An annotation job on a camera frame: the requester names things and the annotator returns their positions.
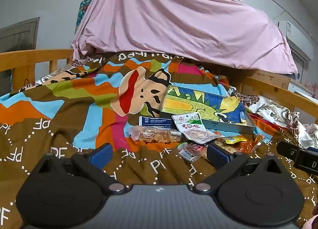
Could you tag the dinosaur print metal tray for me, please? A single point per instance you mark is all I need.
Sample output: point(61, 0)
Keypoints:
point(198, 104)

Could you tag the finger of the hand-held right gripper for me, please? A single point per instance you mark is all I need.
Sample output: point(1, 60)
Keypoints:
point(287, 149)

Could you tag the small green white packet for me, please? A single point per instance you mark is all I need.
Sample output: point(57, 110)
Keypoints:
point(233, 140)

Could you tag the white and green packet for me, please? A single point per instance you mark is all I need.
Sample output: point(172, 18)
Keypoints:
point(191, 127)

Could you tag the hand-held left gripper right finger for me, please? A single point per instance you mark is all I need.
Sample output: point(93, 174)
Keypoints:
point(218, 155)

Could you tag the grey door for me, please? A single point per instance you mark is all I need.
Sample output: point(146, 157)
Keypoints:
point(17, 37)

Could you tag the pink bed sheet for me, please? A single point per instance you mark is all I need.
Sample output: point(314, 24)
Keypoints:
point(174, 20)

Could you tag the colourful printed blanket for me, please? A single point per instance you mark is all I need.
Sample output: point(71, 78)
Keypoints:
point(74, 109)

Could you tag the teal floral cloth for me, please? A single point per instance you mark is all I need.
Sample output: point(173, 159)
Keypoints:
point(83, 11)

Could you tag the blue white toothpaste tube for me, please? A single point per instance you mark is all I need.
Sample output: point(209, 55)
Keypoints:
point(154, 121)

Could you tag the white air conditioner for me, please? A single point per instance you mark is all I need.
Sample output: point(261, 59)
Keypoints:
point(294, 31)

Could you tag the orange chicken snack packet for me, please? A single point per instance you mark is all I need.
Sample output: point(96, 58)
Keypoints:
point(249, 144)

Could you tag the large clear nut brittle packet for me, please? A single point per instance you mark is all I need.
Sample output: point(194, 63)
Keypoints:
point(154, 136)

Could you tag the small red snack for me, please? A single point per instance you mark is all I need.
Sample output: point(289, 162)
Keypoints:
point(192, 150)

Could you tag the white window frame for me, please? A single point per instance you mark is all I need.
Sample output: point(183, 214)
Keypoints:
point(300, 57)

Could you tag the wooden bed frame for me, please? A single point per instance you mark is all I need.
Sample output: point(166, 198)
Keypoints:
point(32, 56)

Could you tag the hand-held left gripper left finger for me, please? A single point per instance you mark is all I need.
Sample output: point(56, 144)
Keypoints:
point(100, 155)

